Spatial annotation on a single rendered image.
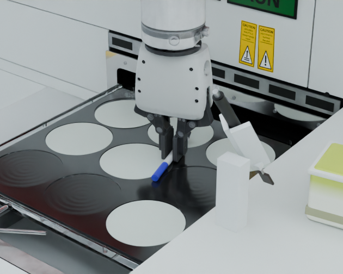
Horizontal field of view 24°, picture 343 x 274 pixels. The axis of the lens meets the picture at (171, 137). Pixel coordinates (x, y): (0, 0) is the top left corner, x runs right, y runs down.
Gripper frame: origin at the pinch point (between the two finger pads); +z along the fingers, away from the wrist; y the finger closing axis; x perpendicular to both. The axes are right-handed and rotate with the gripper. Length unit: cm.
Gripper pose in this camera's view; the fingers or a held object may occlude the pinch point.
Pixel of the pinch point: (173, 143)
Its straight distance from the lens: 112.0
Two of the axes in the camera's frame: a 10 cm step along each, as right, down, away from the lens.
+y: -9.3, -1.8, 3.2
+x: -3.6, 4.5, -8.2
